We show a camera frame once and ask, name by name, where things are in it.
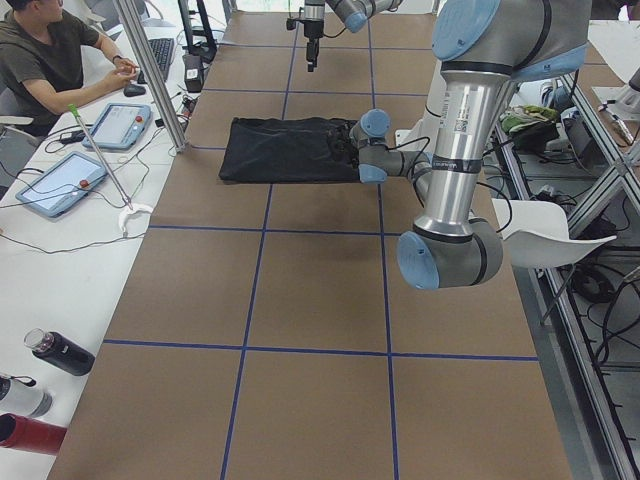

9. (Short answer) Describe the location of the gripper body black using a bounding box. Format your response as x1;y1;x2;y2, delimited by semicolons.
286;4;325;48
327;125;359;163

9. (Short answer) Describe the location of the black t-shirt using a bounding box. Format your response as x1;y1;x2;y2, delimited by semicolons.
219;117;359;183

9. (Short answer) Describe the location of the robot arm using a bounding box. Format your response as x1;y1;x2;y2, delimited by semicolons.
286;0;403;72
350;1;592;290

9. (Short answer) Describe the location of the black keyboard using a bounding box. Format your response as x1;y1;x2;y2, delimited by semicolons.
148;38;175;82

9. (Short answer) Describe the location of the upper teach pendant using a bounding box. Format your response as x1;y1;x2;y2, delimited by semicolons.
89;103;152;151

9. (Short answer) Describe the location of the teach pendant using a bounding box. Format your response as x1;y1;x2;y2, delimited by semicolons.
15;152;107;219
89;103;152;151

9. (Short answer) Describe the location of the white plastic chair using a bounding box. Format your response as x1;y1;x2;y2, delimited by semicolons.
492;198;617;269

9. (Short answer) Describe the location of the seated person olive shirt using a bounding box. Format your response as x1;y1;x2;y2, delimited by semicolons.
1;1;137;137

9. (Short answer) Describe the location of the lower teach pendant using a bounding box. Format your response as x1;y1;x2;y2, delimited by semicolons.
15;152;107;219

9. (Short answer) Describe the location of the black water bottle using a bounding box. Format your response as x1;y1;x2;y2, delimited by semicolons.
24;328;95;376

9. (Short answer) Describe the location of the white water bottle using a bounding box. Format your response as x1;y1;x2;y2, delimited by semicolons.
0;376;53;418

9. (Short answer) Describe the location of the red water bottle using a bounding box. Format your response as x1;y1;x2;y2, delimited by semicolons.
1;413;67;455

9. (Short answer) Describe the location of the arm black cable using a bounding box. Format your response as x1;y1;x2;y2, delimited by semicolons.
384;137;514;231

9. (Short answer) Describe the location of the aluminium frame post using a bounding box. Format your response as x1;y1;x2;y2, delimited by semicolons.
114;0;187;153

